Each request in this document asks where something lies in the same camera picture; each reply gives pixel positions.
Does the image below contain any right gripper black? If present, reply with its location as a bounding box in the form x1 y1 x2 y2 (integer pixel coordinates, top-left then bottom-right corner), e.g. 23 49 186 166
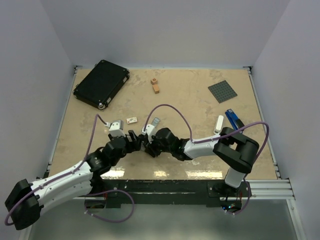
143 133 174 158

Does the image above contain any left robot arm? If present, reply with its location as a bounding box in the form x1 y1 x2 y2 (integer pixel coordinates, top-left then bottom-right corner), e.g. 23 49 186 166
4 130 141 230

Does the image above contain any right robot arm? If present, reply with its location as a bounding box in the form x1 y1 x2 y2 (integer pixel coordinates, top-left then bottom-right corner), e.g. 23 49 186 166
140 124 260 197

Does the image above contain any blue stapler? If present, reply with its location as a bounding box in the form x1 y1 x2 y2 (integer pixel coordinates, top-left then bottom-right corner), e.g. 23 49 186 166
225 109 245 130

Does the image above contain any plain wooden block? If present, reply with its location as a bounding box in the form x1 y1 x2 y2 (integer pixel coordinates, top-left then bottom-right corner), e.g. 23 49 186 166
152 84 160 94

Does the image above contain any wooden cube with circle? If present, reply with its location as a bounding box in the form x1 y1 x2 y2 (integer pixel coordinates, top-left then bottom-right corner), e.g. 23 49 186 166
150 78 158 85

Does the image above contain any black hard case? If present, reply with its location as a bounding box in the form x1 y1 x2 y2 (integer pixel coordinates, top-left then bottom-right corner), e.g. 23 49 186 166
73 59 130 111

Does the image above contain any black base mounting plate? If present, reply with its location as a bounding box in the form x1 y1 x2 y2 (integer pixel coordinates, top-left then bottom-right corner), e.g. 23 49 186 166
87 179 252 210

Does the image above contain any grey studded baseplate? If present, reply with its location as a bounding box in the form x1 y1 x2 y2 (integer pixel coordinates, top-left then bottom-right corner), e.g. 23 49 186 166
207 80 238 104

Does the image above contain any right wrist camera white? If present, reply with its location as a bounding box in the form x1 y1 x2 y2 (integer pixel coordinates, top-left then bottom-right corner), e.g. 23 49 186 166
141 124 157 143

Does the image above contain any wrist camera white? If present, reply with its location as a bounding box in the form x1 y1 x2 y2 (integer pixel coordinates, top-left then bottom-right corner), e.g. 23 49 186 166
104 120 125 138
141 124 157 143

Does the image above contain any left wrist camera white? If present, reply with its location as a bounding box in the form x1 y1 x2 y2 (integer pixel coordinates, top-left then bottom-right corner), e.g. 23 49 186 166
104 120 125 138

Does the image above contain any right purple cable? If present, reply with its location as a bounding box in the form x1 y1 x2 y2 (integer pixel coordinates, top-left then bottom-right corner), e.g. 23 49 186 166
144 103 271 216

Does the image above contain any purple cable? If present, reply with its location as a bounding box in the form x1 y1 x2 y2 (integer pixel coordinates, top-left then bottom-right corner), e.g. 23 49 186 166
4 113 136 226
144 103 271 216

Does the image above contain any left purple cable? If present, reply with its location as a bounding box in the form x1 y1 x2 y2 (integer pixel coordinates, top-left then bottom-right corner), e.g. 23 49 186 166
4 113 136 226

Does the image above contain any aluminium frame rail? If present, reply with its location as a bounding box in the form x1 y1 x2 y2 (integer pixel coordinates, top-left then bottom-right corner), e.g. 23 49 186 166
247 179 295 200

